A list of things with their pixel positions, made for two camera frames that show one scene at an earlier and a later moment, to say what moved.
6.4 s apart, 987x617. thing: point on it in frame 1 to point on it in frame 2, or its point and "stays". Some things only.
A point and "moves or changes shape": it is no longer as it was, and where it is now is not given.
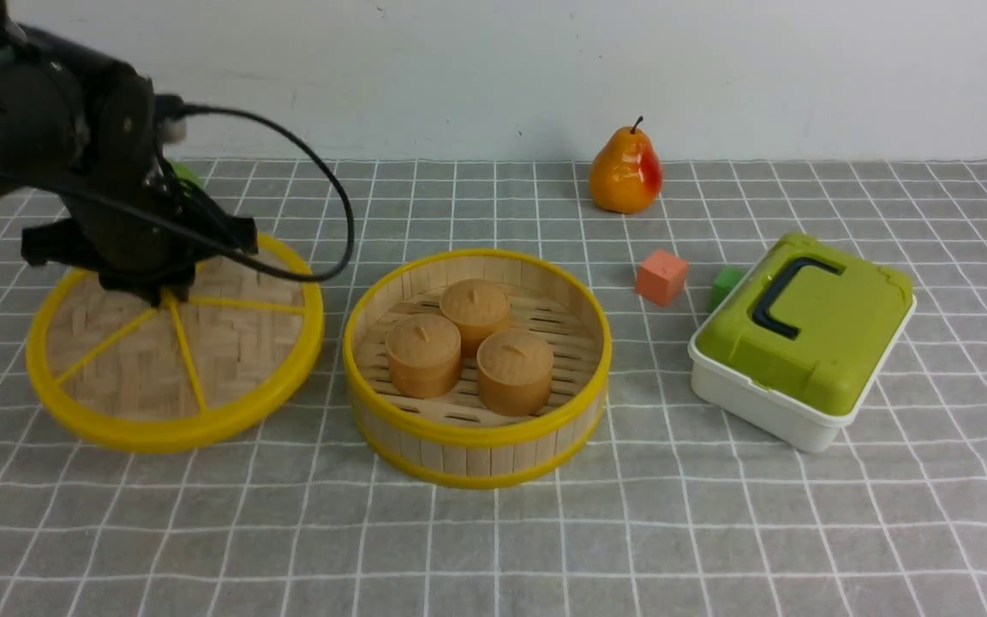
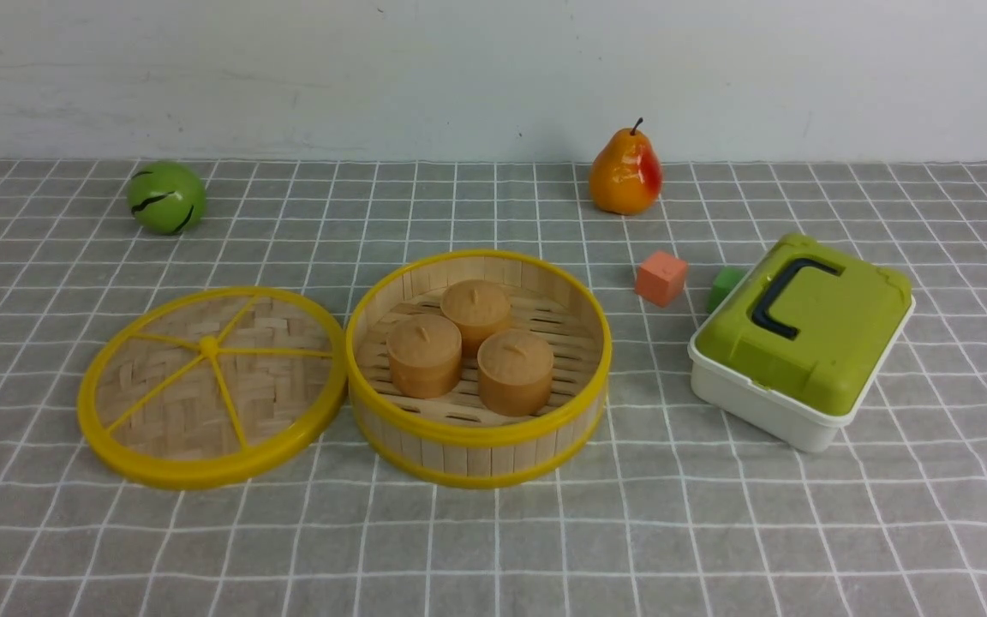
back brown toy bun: x=477 y=307 stays
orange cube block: x=660 y=277 stays
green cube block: x=725 y=280 stays
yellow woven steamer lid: x=228 y=358 moves or changes shape
